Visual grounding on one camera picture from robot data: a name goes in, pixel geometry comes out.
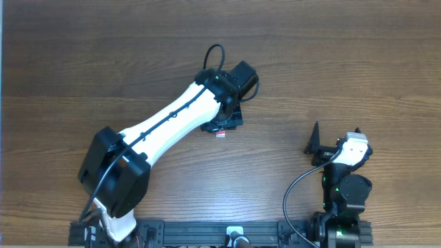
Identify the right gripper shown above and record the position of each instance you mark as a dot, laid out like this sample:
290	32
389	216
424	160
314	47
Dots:
322	155

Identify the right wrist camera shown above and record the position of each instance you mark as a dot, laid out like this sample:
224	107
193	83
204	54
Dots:
353	148

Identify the mounting rail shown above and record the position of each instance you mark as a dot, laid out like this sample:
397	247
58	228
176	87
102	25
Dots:
196	234

